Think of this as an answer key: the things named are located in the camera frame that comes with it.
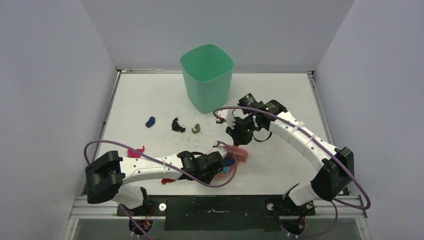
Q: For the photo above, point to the pink hand brush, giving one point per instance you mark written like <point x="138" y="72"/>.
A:
<point x="237" y="153"/>

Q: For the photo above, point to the magenta paper scrap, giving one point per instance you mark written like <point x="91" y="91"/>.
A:
<point x="135" y="154"/>

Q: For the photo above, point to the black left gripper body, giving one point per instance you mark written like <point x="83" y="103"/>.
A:
<point x="206" y="176"/>

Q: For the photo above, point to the green paper scrap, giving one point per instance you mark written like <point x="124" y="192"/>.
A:
<point x="196" y="129"/>

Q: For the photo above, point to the small blue paper scrap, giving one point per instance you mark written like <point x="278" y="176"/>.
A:
<point x="151" y="122"/>

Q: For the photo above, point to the long blue paper scrap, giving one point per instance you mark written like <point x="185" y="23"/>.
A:
<point x="229" y="162"/>

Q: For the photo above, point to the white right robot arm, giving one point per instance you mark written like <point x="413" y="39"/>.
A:
<point x="334" y="166"/>

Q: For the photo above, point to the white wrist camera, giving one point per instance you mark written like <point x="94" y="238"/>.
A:
<point x="220" y="148"/>
<point x="225" y="116"/>

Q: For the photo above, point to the red paper scrap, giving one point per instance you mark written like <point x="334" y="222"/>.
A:
<point x="165" y="181"/>

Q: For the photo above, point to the aluminium frame rail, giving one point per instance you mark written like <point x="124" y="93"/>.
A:
<point x="81" y="209"/>

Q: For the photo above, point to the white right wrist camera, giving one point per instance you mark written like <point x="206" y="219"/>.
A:
<point x="225" y="116"/>

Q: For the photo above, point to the pink plastic dustpan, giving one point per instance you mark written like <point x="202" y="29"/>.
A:
<point x="232" y="167"/>

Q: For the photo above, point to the dark navy paper scrap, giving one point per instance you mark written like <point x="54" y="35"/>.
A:
<point x="176" y="127"/>

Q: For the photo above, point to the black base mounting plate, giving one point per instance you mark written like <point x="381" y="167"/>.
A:
<point x="216" y="213"/>

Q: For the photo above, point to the light blue paper scrap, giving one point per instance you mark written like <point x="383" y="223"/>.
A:
<point x="226" y="170"/>

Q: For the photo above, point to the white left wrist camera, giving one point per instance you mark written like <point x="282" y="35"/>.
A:
<point x="220" y="148"/>

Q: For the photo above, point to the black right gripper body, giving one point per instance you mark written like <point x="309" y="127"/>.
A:
<point x="238" y="133"/>

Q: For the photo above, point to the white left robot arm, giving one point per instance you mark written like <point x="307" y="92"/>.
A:
<point x="110" y="177"/>

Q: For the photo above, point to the green plastic bin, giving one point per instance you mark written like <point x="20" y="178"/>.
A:
<point x="207" y="73"/>

